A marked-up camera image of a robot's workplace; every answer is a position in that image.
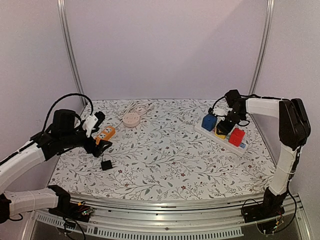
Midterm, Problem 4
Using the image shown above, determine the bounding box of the yellow cube socket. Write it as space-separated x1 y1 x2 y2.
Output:
214 126 230 140

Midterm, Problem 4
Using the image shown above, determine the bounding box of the orange power strip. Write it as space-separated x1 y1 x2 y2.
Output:
95 126 116 145

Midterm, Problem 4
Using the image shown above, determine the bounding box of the red cube socket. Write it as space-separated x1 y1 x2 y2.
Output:
228 128 245 147

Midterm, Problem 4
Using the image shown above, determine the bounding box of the blue cube socket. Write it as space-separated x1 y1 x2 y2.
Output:
201 113 217 132

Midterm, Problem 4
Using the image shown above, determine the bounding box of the black power adapter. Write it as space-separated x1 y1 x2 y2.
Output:
100 160 113 171

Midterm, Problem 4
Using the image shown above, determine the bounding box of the white power strip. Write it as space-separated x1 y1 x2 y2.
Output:
194 122 248 156

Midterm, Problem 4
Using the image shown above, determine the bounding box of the pink round socket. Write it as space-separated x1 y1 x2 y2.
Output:
122 112 141 128

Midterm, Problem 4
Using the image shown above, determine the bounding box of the white cable of round socket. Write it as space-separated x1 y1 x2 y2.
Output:
117 100 156 121

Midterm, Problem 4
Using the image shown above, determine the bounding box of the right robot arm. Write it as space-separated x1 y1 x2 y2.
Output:
208 89 311 223

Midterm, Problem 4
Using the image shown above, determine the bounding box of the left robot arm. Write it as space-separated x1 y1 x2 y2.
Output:
0 93 112 223

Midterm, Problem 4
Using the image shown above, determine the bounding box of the floral table mat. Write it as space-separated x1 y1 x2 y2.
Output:
49 99 275 202

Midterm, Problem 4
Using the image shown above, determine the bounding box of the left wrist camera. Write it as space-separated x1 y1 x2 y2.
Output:
82 111 106 138

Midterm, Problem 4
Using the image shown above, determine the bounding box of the aluminium front rail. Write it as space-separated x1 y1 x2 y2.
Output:
29 192 308 240

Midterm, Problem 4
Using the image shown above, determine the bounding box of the right aluminium post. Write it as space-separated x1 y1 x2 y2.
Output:
248 0 275 95

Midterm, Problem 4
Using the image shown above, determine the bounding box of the aluminium post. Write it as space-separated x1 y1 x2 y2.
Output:
57 0 85 95
248 0 275 95

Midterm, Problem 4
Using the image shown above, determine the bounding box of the left aluminium post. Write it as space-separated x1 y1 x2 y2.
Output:
57 0 85 95

